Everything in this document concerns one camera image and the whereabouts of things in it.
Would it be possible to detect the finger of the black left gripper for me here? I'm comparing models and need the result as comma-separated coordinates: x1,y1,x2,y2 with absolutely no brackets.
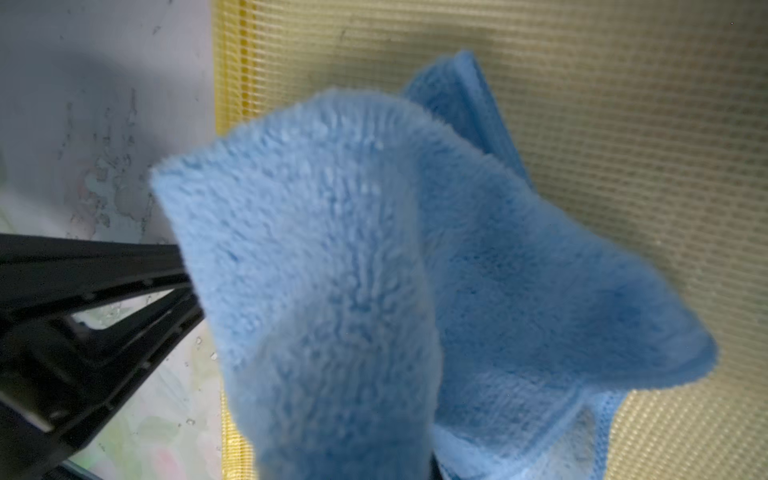
1,234,204,479

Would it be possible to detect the light blue cleaning cloth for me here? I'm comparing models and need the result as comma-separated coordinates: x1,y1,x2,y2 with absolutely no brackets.
151,51,717,479

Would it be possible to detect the yellow mesh document bag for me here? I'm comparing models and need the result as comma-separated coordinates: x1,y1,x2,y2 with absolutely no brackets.
212,1,767,479

